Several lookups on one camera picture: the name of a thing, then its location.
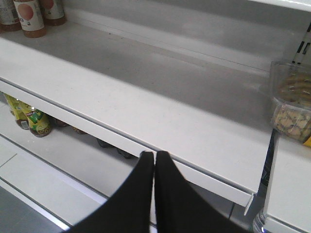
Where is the white store shelf unit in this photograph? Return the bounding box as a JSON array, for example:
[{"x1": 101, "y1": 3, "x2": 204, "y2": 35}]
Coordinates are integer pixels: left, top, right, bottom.
[{"x1": 0, "y1": 0, "x2": 311, "y2": 228}]

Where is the orange juice bottle front right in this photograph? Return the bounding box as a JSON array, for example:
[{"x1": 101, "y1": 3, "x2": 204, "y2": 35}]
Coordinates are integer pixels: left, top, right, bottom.
[{"x1": 0, "y1": 0, "x2": 21, "y2": 32}]

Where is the clear cookie box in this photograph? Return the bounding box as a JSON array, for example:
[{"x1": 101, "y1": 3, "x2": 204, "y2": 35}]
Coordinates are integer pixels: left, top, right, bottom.
[{"x1": 269, "y1": 61, "x2": 311, "y2": 147}]

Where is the orange juice bottle front left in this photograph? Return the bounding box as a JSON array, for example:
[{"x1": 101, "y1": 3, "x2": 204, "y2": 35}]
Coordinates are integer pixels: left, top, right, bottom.
[{"x1": 13, "y1": 0, "x2": 47, "y2": 38}]

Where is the yellow lemon tea bottle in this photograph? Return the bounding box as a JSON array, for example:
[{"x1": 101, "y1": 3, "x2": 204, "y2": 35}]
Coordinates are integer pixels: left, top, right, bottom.
[
  {"x1": 4, "y1": 93, "x2": 29, "y2": 130},
  {"x1": 22, "y1": 107, "x2": 52, "y2": 137}
]

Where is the orange juice bottle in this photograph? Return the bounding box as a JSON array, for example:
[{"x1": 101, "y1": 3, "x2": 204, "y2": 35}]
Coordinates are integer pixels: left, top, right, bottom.
[
  {"x1": 13, "y1": 0, "x2": 47, "y2": 38},
  {"x1": 40, "y1": 0, "x2": 66, "y2": 26},
  {"x1": 0, "y1": 0, "x2": 21, "y2": 32}
]

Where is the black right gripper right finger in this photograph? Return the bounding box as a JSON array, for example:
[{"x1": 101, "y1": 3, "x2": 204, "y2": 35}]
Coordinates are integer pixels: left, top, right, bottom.
[{"x1": 155, "y1": 151, "x2": 248, "y2": 233}]

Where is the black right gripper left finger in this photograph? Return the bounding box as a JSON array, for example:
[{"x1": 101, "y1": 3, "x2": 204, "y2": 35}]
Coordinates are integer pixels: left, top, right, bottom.
[{"x1": 66, "y1": 151, "x2": 154, "y2": 233}]

